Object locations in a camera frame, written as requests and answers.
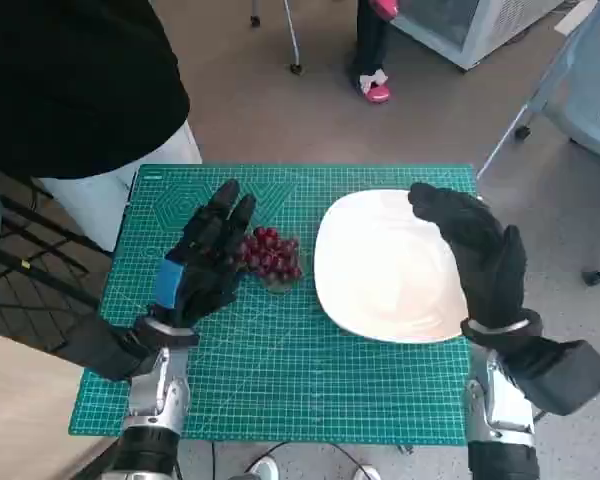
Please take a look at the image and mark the black wire rack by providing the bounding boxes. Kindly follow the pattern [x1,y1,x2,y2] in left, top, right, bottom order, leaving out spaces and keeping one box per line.
[0,164,116,351]

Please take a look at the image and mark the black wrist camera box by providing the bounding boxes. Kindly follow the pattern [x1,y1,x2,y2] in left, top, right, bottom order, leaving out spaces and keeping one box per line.
[62,312,154,384]
[499,337,600,417]

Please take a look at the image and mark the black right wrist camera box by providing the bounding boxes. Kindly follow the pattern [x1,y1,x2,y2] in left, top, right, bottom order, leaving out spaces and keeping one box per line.
[499,337,600,417]

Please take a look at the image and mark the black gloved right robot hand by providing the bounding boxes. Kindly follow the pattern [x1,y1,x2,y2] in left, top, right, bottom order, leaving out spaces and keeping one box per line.
[408,182,530,329]

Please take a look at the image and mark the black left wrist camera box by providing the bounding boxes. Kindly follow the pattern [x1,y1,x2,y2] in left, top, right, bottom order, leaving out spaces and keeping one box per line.
[62,312,154,384]

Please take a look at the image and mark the grey mesh chair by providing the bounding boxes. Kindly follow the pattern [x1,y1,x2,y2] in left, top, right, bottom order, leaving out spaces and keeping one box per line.
[474,9,600,287]

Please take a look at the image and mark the white cabinet with glass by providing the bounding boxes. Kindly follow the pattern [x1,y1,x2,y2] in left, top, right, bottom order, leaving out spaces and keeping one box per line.
[387,0,566,71]

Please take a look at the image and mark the black floor cable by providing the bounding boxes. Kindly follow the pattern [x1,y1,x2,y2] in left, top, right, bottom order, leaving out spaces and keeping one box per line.
[209,440,361,480]

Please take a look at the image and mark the beige wooden board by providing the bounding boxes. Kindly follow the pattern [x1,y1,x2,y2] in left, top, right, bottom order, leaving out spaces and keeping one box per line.
[0,329,116,480]

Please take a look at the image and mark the metal chair legs with casters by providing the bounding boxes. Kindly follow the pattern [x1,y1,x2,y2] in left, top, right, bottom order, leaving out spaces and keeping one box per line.
[249,0,304,75]

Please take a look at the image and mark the green cutting mat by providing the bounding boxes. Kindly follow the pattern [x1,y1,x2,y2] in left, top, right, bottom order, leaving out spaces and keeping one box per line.
[68,163,479,446]

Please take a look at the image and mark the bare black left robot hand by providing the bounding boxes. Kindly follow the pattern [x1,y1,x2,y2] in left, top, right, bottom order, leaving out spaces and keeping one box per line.
[152,179,257,327]

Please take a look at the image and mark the red toy grape bunch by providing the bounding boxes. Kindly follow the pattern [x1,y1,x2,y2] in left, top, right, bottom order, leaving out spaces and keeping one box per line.
[237,225,304,294]

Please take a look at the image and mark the white square plate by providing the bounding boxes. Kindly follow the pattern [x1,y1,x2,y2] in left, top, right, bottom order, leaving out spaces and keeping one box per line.
[313,188,469,345]

